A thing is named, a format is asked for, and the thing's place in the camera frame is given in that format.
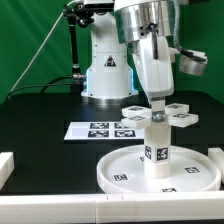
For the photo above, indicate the white barrier block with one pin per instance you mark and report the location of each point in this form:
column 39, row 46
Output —
column 217, row 156
column 6, row 167

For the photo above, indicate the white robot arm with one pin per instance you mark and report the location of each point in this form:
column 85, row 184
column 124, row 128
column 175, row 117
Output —
column 139, row 28

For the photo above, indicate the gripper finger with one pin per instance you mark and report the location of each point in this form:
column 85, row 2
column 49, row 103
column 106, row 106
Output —
column 158, row 110

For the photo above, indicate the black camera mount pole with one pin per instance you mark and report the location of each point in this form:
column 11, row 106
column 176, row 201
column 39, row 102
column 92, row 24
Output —
column 76, row 16

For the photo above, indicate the white marker board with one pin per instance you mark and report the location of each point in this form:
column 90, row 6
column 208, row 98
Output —
column 101, row 130

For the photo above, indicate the white round table top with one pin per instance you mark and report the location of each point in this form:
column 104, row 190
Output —
column 124, row 171

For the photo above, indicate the white front barrier rail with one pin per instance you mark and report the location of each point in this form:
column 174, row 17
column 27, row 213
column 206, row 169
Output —
column 102, row 208

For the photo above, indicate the white right barrier block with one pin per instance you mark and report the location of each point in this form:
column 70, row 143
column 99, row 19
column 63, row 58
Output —
column 217, row 156

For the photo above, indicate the white cross-shaped table base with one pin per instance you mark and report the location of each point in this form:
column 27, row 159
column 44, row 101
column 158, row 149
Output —
column 175, row 114

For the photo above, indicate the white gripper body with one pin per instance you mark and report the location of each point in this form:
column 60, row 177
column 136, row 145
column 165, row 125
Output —
column 155, row 75

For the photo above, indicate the white left barrier block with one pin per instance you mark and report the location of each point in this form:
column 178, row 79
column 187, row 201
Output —
column 6, row 167

